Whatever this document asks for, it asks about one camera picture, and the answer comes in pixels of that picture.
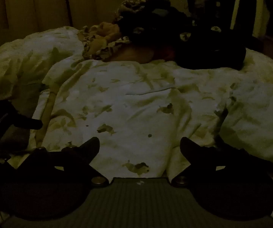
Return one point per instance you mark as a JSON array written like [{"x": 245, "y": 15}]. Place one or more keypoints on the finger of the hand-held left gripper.
[{"x": 29, "y": 123}]

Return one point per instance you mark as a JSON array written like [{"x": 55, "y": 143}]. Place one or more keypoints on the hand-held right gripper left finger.
[{"x": 95, "y": 146}]

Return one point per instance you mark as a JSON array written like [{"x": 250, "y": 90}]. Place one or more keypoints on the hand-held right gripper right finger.
[{"x": 185, "y": 146}]

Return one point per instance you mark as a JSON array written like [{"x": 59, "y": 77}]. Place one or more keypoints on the pile of dark clothes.
[{"x": 198, "y": 52}]

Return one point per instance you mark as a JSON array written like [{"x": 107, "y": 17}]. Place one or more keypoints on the white floral bed quilt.
[{"x": 13, "y": 59}]

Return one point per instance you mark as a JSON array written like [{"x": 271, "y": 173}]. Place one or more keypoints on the beige patterned cloth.
[{"x": 98, "y": 49}]

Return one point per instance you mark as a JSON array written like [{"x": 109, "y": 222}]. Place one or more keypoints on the reddish cloth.
[{"x": 136, "y": 53}]

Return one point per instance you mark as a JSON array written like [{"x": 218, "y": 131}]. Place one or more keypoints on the beige panelled wardrobe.
[{"x": 32, "y": 4}]

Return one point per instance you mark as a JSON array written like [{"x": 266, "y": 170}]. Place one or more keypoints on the hanging striped clothing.
[{"x": 221, "y": 4}]

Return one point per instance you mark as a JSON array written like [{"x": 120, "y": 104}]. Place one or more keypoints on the speckled knit cloth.
[{"x": 138, "y": 2}]

